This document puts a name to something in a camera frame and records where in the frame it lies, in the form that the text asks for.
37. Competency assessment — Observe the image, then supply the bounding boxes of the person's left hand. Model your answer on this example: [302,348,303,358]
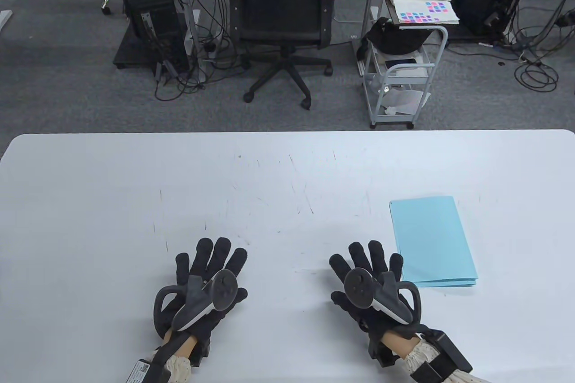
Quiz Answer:
[175,237,248,343]

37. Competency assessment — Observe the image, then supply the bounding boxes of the person's right hand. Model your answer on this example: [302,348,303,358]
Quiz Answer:
[329,240,420,343]

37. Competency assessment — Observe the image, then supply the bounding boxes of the person's left forearm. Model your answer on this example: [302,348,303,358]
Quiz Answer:
[157,331,200,383]

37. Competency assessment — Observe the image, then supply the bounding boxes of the crumpled white paper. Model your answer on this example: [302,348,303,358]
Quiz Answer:
[382,89,431,116]

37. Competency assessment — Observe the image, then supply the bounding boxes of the grey and white tracking controller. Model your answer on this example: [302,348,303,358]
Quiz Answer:
[344,268,421,326]
[154,269,238,338]

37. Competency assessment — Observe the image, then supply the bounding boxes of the black glove sensor module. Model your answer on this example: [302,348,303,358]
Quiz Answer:
[368,334,398,368]
[191,338,212,365]

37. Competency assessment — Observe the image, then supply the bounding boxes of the white rolling cart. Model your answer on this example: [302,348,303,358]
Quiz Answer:
[358,6,449,129]

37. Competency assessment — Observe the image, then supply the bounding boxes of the black bag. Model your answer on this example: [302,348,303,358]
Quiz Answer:
[363,17,427,55]

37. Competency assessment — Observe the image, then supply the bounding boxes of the sheet with coloured squares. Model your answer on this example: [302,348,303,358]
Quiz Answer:
[390,0,460,25]

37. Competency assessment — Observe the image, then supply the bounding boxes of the black computer tower on stand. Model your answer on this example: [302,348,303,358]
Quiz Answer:
[112,0,190,75]

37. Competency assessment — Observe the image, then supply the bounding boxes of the black wrist camera box with label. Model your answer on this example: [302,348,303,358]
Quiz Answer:
[130,358,168,383]

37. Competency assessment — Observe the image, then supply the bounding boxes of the tangle of black cables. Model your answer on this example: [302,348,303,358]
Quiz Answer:
[153,0,243,101]

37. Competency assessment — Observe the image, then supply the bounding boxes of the coiled black floor cables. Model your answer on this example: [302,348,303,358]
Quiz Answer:
[449,0,575,92]

